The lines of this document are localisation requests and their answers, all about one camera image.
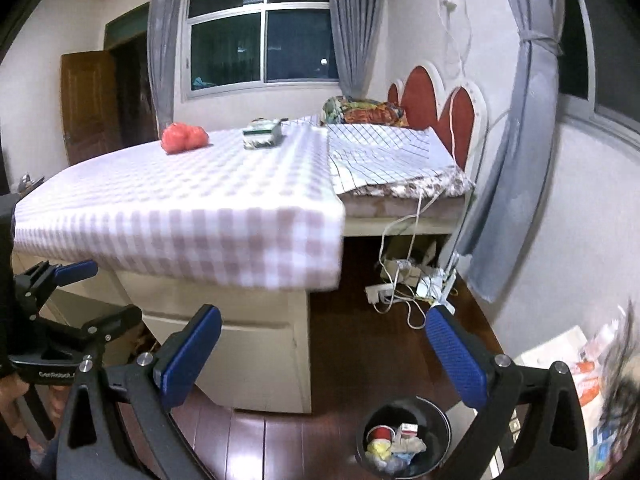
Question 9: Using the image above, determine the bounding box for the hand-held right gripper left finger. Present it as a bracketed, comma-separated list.
[55, 304, 223, 480]

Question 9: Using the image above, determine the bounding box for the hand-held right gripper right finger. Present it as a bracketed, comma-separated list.
[424, 305, 591, 480]

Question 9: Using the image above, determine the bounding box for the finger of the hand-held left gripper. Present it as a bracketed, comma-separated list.
[14, 259, 99, 321]
[37, 304, 144, 356]

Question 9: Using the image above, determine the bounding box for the black trash bin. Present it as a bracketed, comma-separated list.
[356, 396, 452, 478]

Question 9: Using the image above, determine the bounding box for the white tissue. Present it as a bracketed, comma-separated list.
[392, 437, 426, 457]

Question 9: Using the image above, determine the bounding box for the person's left hand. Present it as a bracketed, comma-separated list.
[0, 377, 36, 441]

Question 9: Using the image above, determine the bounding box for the white power strip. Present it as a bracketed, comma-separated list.
[365, 282, 397, 306]

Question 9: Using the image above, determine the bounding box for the pile of plastic bags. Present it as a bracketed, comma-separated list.
[515, 300, 640, 480]

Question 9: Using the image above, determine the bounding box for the pink checked tablecloth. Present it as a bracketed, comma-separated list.
[12, 122, 347, 292]

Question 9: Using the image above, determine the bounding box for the brown wooden door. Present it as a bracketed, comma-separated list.
[61, 51, 123, 166]

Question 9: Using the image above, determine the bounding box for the red plastic bag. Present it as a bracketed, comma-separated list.
[161, 122, 208, 155]

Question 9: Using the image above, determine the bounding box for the floral bed sheet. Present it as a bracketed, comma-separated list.
[337, 166, 476, 201]

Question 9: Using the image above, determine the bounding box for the white blue-grid sheet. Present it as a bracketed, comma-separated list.
[300, 115, 458, 196]

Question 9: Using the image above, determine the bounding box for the green and white box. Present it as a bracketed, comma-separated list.
[242, 118, 287, 151]

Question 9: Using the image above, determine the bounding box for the grey tied curtain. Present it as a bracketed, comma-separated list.
[457, 0, 566, 303]

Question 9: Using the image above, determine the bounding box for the large window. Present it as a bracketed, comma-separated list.
[185, 0, 341, 103]

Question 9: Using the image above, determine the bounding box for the colourful folded quilt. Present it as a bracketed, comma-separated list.
[322, 96, 408, 128]

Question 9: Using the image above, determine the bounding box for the red and white headboard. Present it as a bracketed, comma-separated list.
[387, 60, 488, 171]

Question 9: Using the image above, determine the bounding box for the side window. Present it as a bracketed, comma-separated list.
[560, 0, 640, 126]

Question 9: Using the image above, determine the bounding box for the cream bed frame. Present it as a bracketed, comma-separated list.
[342, 195, 473, 238]

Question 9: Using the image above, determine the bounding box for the white charger cable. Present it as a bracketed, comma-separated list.
[440, 5, 476, 166]

